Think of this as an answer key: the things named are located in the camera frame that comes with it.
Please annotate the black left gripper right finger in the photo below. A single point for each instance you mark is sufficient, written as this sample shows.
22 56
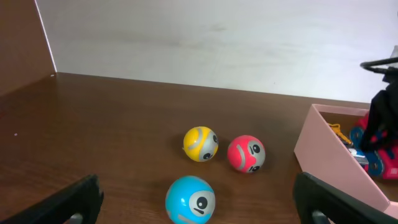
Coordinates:
319 202

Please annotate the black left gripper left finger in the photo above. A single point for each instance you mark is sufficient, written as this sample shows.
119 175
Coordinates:
83 198

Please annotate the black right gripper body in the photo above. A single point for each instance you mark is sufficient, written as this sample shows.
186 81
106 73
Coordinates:
383 112

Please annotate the red toy truck yellow crane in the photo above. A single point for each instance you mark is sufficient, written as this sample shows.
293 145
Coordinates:
354 149

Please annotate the red toy fire truck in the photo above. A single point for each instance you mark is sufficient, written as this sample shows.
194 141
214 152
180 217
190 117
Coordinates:
381 163

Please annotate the white cardboard box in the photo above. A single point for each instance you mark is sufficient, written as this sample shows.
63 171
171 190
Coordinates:
320 153

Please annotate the blue face ball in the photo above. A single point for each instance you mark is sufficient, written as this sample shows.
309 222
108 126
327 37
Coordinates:
190 199

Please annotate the red face ball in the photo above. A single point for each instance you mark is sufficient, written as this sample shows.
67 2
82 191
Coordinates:
246 154

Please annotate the yellow face ball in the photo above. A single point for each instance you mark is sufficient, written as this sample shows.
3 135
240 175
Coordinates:
200 144

